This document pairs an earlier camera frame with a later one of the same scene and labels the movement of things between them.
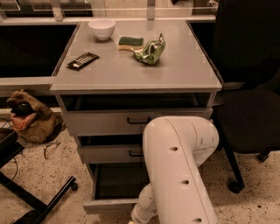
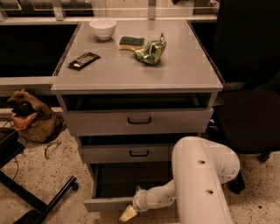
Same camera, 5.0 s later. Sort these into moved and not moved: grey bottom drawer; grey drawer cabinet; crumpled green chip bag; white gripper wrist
Moved: white gripper wrist
Not moved: grey drawer cabinet; grey bottom drawer; crumpled green chip bag
